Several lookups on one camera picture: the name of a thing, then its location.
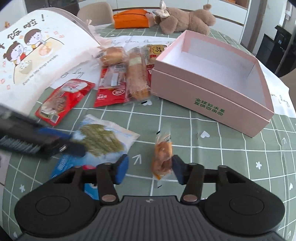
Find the blue seaweed snack packet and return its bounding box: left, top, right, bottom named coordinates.
left=51, top=114, right=139, bottom=200

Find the small orange cracker packet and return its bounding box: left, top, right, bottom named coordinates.
left=152, top=125, right=173, bottom=180

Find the red spicy strip packet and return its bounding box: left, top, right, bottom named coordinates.
left=94, top=63, right=127, bottom=108

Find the round bun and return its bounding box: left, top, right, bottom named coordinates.
left=95, top=47, right=128, bottom=66

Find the long bread stick packet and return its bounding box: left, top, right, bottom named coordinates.
left=126, top=47, right=150, bottom=102

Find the yellow round cake packet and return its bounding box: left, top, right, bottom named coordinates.
left=147, top=45, right=167, bottom=65

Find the red snack packet clear window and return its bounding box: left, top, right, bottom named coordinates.
left=35, top=79, right=95, bottom=126

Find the green checked tablecloth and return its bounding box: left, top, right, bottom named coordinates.
left=0, top=22, right=296, bottom=241

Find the white printed table runner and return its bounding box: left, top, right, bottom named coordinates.
left=50, top=36, right=175, bottom=90

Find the white cartoon print bag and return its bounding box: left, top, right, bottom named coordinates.
left=1, top=8, right=100, bottom=114

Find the pink cardboard gift box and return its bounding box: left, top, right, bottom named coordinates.
left=151, top=30, right=274, bottom=137

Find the beige chair left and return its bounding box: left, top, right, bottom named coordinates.
left=77, top=2, right=114, bottom=26

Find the beige chair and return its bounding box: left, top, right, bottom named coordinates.
left=280, top=69, right=296, bottom=94
left=77, top=2, right=114, bottom=26

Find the orange tissue pouch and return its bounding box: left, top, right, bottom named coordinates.
left=113, top=9, right=155, bottom=29

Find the beige chair right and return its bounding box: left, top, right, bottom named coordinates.
left=280, top=69, right=296, bottom=94

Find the black water dispenser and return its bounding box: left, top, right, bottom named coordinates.
left=256, top=25, right=295, bottom=77

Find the brown plush toy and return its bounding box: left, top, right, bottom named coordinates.
left=153, top=1, right=216, bottom=36

